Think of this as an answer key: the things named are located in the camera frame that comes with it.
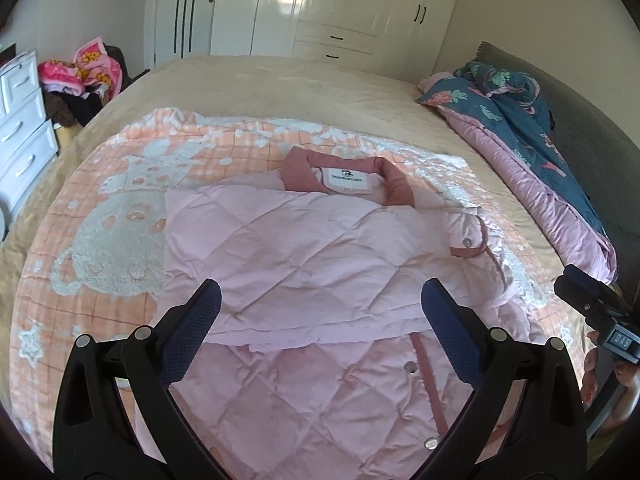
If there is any bed with beige sheet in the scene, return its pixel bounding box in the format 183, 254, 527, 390
0, 54, 621, 461

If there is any white chest of drawers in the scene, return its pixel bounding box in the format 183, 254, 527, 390
0, 50, 62, 211

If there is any pink cartoon blanket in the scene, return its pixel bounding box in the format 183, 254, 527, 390
39, 37, 124, 99

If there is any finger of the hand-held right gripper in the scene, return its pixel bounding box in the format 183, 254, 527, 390
554, 264, 632, 327

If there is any pink quilted jacket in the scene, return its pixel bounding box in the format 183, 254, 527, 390
160, 147, 533, 480

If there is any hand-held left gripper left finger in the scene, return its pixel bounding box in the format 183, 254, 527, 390
52, 278, 251, 480

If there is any blue floral quilt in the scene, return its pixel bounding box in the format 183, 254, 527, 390
416, 60, 619, 287

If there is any white wardrobe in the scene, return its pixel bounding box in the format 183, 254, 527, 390
250, 0, 467, 82

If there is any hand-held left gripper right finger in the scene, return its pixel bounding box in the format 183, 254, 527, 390
415, 280, 588, 480

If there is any person's right hand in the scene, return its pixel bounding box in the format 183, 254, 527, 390
580, 330, 640, 433

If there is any orange checked printed blanket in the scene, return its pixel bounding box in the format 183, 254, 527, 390
10, 106, 591, 480

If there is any white door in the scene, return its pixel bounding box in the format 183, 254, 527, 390
150, 0, 261, 69

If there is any grey upholstered headboard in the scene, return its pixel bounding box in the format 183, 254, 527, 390
472, 41, 640, 311

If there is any dark clothes pile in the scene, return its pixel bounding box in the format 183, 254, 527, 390
45, 85, 109, 129

